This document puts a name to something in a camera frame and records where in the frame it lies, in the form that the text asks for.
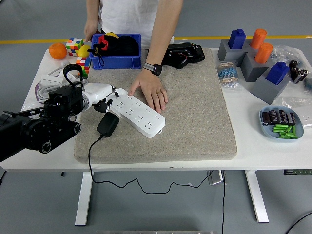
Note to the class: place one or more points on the clear bag of resistors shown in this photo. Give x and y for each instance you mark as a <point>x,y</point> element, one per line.
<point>228,75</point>

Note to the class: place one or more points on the white table leg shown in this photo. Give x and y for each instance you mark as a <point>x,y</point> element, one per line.
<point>257,197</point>
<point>84,197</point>

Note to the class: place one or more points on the black table control panel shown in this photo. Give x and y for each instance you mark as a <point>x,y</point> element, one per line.
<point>298,172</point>

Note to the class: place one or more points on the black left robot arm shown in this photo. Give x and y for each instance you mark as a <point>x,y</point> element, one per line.
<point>36,131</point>

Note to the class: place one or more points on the small dark capacitor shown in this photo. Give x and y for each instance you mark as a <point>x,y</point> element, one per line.
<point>293,119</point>
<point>282,116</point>
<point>273,116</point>
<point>265,119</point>
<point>288,119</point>

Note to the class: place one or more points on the yellow object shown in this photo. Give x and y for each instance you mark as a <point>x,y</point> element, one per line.
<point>112,34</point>

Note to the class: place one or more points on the orange fruit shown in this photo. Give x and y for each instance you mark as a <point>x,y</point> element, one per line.
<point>57,51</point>

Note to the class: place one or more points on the blue plastic bin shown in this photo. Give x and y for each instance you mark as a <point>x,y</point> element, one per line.
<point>117,62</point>

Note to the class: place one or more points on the white power strip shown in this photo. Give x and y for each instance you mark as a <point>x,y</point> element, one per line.
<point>141,117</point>

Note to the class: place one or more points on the green battery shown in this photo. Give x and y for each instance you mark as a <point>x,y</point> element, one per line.
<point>288,129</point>
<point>293,130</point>
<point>279,129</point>
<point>288,136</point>
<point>285,133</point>
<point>279,126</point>

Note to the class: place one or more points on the clear plastic bag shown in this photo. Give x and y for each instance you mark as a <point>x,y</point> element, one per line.
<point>287,53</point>

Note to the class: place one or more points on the large black capacitor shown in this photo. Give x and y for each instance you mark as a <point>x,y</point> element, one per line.
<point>303,76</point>
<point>293,65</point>
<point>295,75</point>

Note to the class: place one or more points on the person's right forearm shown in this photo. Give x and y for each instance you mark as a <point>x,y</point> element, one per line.
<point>92,11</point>

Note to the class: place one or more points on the black round pouch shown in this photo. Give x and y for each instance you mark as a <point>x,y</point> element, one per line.
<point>126,45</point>

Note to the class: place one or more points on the bag with white socket panel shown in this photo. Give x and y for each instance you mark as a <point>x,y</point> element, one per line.
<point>306,117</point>

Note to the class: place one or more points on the blue square peg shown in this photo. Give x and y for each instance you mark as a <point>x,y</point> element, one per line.
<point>237,39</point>
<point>277,73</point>

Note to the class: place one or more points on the clear bag of screws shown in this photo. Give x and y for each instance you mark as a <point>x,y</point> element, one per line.
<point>29,107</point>

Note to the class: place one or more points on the orange cylinder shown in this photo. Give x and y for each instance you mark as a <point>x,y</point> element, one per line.
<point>258,38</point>
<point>263,53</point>

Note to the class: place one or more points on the black wristwatch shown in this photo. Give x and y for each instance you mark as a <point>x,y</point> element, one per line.
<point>156,69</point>

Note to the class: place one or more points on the grey block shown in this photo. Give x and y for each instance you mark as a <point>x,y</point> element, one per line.
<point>268,91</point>
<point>229,54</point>
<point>249,47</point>
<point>253,72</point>

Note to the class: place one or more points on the white flat box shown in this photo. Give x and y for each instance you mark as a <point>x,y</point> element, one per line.
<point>48,80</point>

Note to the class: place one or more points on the light blue plate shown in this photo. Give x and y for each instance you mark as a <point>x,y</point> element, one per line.
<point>267,131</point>

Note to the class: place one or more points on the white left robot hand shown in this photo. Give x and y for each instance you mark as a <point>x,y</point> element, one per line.
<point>97,93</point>

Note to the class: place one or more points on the person's left forearm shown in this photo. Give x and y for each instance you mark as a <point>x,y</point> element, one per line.
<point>165,29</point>

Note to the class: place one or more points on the person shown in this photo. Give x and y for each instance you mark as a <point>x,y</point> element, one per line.
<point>126,17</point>

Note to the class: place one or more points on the grey-brown mat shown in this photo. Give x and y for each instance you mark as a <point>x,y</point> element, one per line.
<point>170,126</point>

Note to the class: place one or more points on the white wall switch plate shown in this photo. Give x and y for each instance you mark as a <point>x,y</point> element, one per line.
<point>60,76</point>

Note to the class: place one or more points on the black pouch with red trim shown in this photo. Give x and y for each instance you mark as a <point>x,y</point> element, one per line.
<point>103,44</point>

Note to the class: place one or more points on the yellow lemon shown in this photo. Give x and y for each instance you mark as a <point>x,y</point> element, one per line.
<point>84,51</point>

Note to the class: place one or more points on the silver metal bracket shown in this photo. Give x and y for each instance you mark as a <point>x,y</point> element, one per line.
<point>215,178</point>

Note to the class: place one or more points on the person's left hand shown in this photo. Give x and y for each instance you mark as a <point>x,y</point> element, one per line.
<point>152,89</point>

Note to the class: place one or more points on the Rubik's cube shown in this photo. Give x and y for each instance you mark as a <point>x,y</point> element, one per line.
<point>74,46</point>
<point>83,67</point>

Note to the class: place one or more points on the black electronic housing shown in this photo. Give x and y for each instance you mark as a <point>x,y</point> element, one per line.
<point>185,54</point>

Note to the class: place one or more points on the person's right hand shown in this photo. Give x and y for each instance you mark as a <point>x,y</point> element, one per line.
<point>90,30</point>

